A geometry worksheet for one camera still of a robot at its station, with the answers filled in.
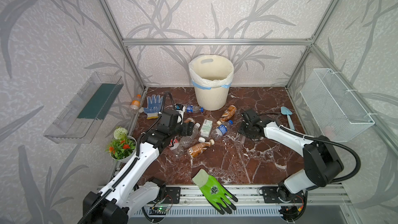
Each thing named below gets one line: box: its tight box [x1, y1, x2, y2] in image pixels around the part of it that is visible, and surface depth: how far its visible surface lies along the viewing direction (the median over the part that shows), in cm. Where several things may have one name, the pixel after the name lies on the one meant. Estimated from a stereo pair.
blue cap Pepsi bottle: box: [211, 119, 234, 140], surface depth 94 cm
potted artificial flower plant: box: [105, 127, 137, 163], surface depth 78 cm
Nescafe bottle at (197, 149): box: [188, 138, 216, 158], surface depth 86 cm
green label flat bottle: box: [200, 118, 213, 139], surface depth 96 cm
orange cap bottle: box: [130, 93, 142, 111], surface depth 110 cm
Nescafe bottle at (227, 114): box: [216, 104, 237, 126], surface depth 101 cm
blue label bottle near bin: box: [186, 104, 205, 114], surface depth 107 cm
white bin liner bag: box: [188, 54, 235, 90], surface depth 98 cm
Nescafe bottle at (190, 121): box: [183, 117, 196, 125], surface depth 98 cm
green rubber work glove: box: [192, 169, 239, 215], surface depth 75 cm
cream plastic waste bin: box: [194, 86, 230, 111], surface depth 97 cm
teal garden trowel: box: [280, 106, 295, 131], surface depth 106 cm
